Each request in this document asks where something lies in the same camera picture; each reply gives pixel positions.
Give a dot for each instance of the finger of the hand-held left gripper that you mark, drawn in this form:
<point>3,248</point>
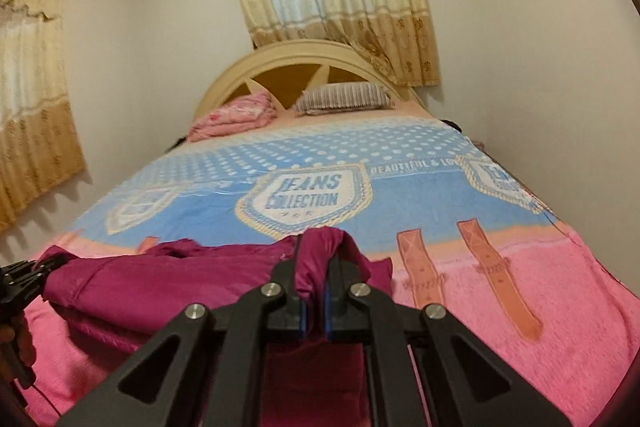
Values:
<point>47,264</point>

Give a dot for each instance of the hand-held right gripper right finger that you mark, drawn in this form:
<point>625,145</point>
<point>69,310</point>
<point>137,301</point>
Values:
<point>345,312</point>

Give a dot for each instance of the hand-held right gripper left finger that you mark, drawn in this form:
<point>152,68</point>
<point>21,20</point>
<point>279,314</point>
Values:
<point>290,307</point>

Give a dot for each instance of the magenta quilted puffer jacket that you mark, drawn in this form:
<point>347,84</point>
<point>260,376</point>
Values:
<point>150,287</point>

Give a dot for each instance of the person's left hand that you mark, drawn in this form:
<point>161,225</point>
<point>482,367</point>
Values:
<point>11,339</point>

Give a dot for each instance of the bed with blue-pink bedspread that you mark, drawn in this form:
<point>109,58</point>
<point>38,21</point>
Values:
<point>500,307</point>

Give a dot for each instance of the folded pink floral blanket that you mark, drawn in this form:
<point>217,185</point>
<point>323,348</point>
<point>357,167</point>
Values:
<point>232,117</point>

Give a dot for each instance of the striped pillow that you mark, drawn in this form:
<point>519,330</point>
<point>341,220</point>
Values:
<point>342,98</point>

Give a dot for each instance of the cream bed headboard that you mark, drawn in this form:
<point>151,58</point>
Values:
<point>225,72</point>

